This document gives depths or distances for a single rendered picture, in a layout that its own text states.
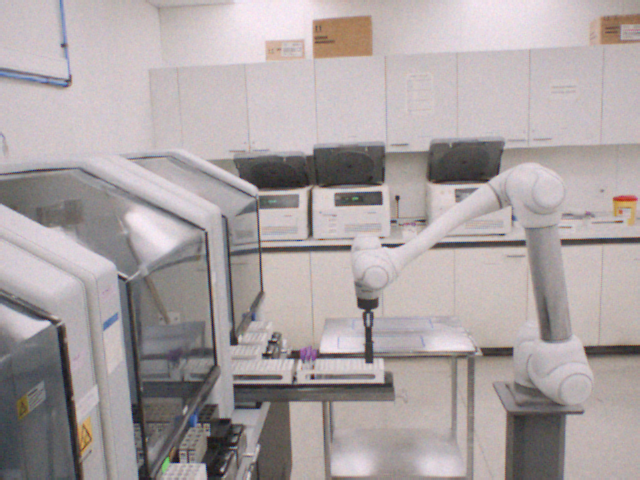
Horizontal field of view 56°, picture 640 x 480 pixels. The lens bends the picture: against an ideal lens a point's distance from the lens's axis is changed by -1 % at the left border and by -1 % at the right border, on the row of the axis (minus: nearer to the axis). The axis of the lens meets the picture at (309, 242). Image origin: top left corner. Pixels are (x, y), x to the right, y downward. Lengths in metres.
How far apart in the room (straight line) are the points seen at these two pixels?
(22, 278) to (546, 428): 1.84
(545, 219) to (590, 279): 2.79
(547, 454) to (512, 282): 2.32
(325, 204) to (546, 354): 2.62
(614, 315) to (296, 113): 2.71
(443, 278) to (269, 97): 1.83
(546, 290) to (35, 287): 1.50
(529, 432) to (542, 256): 0.68
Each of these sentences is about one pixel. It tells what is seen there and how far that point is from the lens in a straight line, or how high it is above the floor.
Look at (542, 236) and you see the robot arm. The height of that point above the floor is 1.32.
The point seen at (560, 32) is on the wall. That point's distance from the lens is 5.21.
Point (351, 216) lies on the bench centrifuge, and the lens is 4.36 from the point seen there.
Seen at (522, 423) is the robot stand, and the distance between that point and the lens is 2.34.
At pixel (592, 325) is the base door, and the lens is 4.81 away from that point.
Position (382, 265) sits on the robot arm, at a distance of 1.83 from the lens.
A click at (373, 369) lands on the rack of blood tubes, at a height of 0.86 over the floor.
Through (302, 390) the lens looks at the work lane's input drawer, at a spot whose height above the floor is 0.80.
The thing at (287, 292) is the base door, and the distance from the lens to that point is 4.49.
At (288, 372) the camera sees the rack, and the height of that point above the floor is 0.86.
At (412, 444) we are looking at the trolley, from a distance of 2.89.
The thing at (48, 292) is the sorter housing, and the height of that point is 1.44.
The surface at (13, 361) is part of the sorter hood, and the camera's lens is 0.87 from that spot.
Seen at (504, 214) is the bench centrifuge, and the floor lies 1.05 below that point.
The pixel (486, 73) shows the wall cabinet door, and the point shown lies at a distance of 4.70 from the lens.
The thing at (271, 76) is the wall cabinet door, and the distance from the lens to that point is 4.66.
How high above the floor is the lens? 1.66
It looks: 10 degrees down
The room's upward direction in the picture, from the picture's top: 2 degrees counter-clockwise
